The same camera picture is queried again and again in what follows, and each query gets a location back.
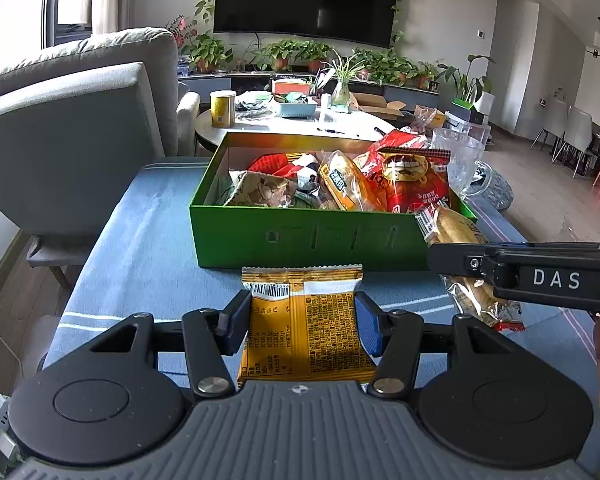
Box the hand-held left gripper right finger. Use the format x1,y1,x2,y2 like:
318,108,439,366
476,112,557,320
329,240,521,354
352,290,516,397

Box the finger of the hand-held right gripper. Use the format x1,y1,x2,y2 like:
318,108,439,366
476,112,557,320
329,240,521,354
426,242,502,287

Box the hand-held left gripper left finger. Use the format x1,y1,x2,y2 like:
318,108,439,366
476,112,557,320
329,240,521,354
89,287,254,401

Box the packaged bread roll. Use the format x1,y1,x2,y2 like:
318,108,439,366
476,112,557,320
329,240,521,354
414,207,527,332

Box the orange snack packet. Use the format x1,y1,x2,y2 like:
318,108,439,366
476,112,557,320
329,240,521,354
237,264,379,387

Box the large red snack bag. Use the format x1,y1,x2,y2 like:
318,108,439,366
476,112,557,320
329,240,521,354
367,129,454,214

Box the green cardboard box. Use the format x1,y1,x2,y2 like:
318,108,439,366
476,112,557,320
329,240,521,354
189,131,479,272

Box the brown patterned snack packet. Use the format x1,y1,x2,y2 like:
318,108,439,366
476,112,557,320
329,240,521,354
224,169,299,209

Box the orange bread packet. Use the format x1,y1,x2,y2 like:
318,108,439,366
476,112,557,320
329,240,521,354
319,149,387,212

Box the black white checkered snack packet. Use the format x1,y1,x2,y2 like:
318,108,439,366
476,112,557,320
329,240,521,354
287,152,322,192

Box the dark marble round table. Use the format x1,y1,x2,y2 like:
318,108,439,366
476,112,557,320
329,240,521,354
467,169,516,212

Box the clear storage box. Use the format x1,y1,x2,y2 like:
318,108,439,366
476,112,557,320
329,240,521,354
444,109,492,147

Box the dining chairs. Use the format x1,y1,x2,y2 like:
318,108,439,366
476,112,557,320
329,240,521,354
532,97,600,179

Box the green black box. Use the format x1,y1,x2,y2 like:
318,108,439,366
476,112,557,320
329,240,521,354
452,98,485,125

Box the tall plant in white pot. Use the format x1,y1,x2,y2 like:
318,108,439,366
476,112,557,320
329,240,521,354
437,53,497,114

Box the open cardboard box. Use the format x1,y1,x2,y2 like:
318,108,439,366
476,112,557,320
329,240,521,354
352,92,406,121

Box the round white coffee table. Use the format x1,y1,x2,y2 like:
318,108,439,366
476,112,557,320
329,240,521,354
194,91,399,157

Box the spider plant in glass vase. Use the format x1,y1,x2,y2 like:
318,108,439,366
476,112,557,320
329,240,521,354
322,54,369,110

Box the yellow canister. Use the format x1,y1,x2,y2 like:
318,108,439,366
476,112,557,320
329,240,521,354
209,90,237,129

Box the light blue basket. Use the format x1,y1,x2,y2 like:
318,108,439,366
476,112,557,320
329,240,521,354
274,97,319,120

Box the dark television cabinet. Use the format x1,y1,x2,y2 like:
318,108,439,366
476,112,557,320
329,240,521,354
177,71,441,111

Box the orange box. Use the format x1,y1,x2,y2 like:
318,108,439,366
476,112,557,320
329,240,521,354
272,78,314,97

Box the grey armchair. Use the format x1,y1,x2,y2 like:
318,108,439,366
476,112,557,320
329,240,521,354
0,27,201,292

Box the row of potted plants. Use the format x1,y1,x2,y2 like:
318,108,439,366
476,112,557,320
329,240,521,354
165,15,441,92

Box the narrow black framed window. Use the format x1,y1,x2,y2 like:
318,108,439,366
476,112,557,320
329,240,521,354
44,0,99,50

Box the white cable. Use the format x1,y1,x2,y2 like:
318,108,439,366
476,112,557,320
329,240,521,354
0,304,27,377

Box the black wall television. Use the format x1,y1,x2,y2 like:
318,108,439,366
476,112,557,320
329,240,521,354
213,0,402,49

